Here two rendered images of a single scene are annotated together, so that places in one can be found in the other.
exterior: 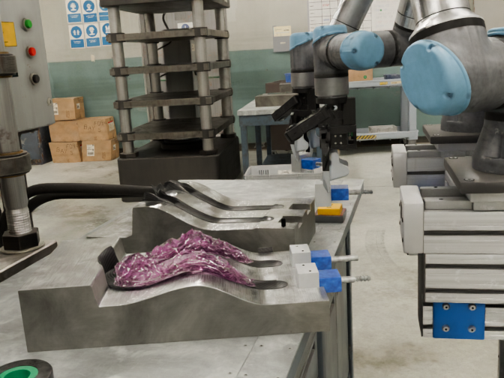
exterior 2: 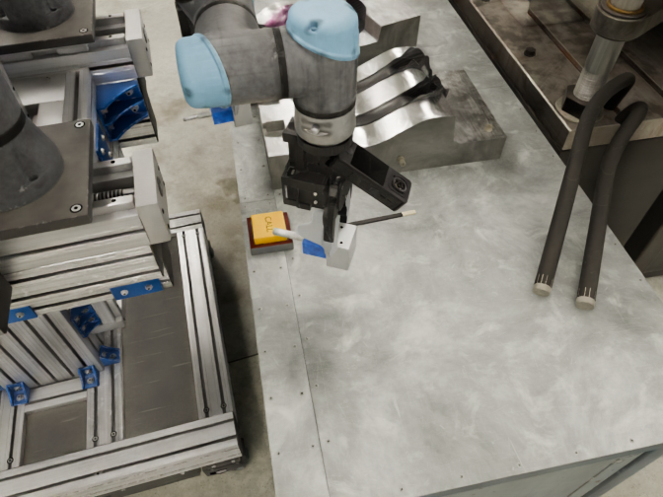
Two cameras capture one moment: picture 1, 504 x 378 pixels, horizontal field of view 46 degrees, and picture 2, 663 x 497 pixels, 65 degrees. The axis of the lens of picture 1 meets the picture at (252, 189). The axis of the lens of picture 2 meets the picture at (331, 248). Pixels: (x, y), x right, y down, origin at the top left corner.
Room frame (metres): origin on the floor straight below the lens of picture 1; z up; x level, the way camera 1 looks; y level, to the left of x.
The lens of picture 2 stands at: (2.20, -0.40, 1.57)
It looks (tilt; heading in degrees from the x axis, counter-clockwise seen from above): 51 degrees down; 153
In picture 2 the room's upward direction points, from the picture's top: straight up
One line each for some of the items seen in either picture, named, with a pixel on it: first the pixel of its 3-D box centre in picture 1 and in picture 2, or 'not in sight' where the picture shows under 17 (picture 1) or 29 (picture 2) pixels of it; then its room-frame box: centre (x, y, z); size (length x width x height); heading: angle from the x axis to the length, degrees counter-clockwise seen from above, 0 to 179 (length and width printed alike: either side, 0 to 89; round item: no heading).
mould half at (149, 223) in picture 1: (204, 219); (376, 110); (1.40, 0.12, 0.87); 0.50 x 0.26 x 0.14; 74
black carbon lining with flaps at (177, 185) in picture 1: (207, 201); (369, 89); (1.38, 0.11, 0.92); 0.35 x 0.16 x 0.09; 74
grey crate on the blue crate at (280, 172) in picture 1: (285, 178); not in sight; (4.54, -0.26, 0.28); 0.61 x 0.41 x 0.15; 82
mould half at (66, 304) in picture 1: (183, 280); (310, 35); (1.03, 0.14, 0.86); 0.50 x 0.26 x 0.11; 91
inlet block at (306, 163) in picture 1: (313, 163); (312, 240); (1.71, -0.19, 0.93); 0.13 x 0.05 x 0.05; 46
